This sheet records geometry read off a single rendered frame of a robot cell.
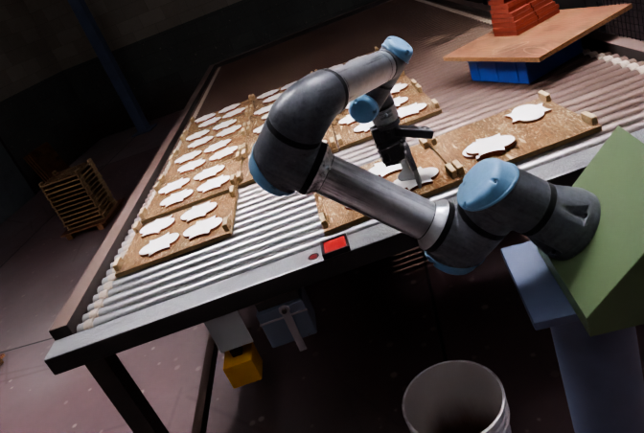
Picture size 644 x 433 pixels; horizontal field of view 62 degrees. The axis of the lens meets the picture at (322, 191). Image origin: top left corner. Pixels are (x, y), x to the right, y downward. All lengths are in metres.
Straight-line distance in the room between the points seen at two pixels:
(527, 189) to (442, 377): 0.93
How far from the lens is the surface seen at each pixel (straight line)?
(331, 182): 1.07
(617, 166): 1.18
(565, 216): 1.12
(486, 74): 2.29
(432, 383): 1.86
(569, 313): 1.16
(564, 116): 1.79
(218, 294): 1.52
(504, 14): 2.39
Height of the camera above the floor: 1.64
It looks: 24 degrees down
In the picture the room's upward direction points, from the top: 22 degrees counter-clockwise
